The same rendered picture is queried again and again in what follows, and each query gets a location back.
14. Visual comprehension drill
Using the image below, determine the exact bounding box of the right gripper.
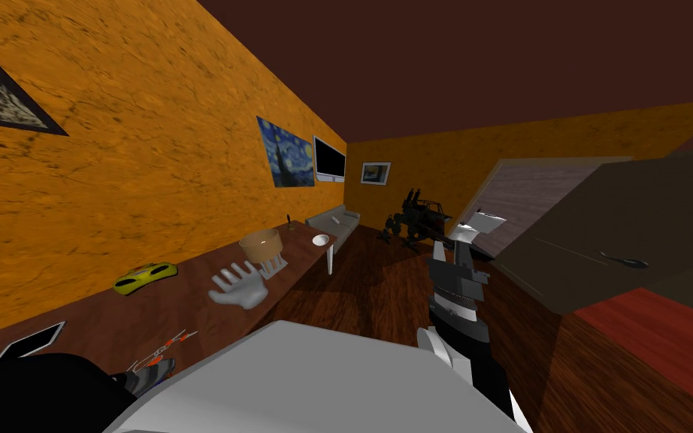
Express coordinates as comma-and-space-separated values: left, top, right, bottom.
447, 210, 507, 245

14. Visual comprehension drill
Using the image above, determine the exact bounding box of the black machine model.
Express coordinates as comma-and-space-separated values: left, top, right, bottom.
379, 188, 453, 249

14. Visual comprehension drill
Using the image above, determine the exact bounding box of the small white framed picture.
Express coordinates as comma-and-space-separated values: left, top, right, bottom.
360, 161, 392, 186

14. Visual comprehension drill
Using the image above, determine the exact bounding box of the grey sofa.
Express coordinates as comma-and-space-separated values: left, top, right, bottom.
305, 204, 362, 254

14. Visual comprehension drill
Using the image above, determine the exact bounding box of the blue starry night painting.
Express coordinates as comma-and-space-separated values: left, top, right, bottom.
256, 116, 316, 189

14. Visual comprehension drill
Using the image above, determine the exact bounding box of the tan shade lamp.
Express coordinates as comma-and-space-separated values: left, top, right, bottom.
238, 228, 289, 281

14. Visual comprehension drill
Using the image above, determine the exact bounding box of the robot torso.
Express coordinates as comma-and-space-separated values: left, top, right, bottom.
102, 320, 531, 433

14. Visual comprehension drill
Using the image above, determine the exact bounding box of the white hand sculpture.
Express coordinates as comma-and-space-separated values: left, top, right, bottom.
207, 261, 270, 310

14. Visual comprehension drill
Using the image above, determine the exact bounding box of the orange and white drone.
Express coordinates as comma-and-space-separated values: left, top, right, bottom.
126, 328, 199, 374

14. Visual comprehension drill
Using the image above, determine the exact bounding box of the yellow toy car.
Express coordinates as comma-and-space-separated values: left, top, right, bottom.
113, 262, 179, 297

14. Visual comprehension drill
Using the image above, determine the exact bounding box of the long brown table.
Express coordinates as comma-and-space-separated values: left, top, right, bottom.
0, 219, 338, 386

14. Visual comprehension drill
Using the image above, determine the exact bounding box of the black tablet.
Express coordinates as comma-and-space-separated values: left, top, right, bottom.
0, 321, 67, 365

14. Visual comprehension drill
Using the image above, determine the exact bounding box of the black door handle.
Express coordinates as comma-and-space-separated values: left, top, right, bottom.
592, 249, 650, 270

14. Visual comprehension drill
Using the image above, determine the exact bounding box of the black wall television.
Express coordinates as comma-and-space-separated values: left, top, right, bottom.
313, 135, 347, 184

